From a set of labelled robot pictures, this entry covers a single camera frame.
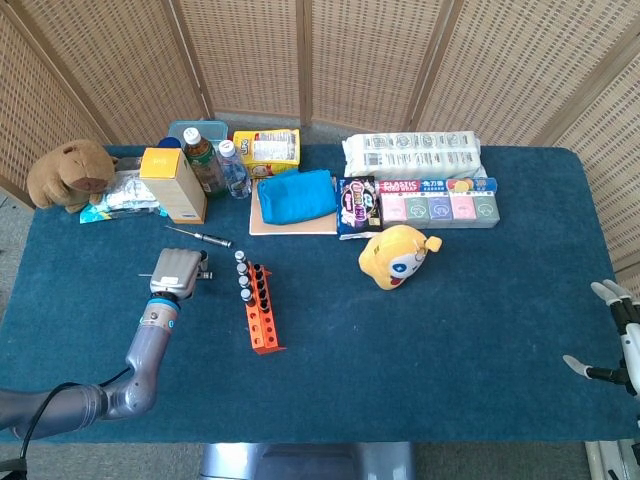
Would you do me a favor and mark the blue table carpet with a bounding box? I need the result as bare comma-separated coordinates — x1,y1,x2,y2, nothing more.
0,144,636,445

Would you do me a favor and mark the white grey floor stand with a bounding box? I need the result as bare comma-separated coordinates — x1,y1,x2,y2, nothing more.
584,439,640,480

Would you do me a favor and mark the clear water bottle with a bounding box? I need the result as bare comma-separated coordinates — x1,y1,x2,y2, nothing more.
217,139,253,200

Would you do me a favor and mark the pastel tissue multipack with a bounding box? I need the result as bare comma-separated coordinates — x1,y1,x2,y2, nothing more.
379,191,501,230

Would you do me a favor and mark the tan flat board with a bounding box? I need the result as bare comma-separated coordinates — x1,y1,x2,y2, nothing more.
248,178,340,237

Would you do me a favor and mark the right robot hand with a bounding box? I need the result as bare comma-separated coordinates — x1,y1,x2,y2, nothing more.
562,279,640,399

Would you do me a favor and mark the black precision screwdriver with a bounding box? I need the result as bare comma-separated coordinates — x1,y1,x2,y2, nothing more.
138,269,214,281
165,225,234,249

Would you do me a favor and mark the large white tissue pack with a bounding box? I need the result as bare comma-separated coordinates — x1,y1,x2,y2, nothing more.
342,130,487,180

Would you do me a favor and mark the blue plastic container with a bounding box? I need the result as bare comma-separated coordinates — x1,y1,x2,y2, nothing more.
167,119,230,151

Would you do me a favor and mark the tall tan carton box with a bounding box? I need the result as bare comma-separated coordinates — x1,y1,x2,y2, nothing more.
138,146,208,225

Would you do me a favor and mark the yellow snack bag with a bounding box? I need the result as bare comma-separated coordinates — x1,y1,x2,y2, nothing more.
232,128,302,180

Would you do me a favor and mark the yellow plush toy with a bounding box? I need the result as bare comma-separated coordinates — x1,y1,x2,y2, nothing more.
357,224,444,292

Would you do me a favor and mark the orange screwdriver holder rack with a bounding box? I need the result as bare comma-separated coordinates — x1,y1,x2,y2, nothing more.
243,264,288,356

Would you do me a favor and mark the woven folding screen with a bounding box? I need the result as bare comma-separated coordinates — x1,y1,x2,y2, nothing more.
0,0,640,281

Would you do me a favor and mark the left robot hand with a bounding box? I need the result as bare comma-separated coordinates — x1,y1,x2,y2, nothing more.
148,248,211,301

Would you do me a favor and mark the grey robot torso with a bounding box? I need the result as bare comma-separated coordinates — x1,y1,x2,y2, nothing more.
199,441,417,480

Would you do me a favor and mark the dark blue pad package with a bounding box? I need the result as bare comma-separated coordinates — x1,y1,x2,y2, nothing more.
335,174,385,241

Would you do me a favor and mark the plastic food wrap box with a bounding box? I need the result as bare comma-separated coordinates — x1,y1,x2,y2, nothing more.
374,177,499,196

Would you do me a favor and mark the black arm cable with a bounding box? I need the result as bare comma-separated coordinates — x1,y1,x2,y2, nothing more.
0,367,131,480

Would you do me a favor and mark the blue fabric pouch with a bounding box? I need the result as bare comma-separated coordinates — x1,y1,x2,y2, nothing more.
256,168,338,226

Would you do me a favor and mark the brown capybara plush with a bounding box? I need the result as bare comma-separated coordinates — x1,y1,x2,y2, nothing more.
25,138,120,215

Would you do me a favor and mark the green tea bottle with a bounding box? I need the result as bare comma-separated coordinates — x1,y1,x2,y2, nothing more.
181,127,229,197

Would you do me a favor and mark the silver teal wipes package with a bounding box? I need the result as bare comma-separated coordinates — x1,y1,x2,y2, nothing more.
78,169,169,225

